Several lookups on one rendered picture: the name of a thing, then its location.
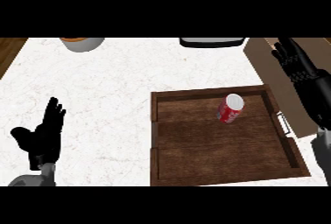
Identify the black and grey appliance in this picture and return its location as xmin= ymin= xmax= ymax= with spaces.
xmin=179 ymin=37 xmax=245 ymax=49

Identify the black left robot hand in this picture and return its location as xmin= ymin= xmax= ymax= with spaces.
xmin=9 ymin=96 xmax=68 ymax=172

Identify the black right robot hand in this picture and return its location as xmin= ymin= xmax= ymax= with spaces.
xmin=270 ymin=37 xmax=331 ymax=130

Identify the brown cardboard box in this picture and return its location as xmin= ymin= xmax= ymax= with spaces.
xmin=242 ymin=37 xmax=331 ymax=139

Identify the red soda can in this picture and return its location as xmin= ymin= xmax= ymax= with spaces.
xmin=215 ymin=93 xmax=245 ymax=124

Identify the grey bowl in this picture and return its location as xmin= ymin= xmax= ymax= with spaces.
xmin=57 ymin=37 xmax=106 ymax=53

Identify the brown wooden tray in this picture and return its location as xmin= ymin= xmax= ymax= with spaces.
xmin=149 ymin=84 xmax=311 ymax=187

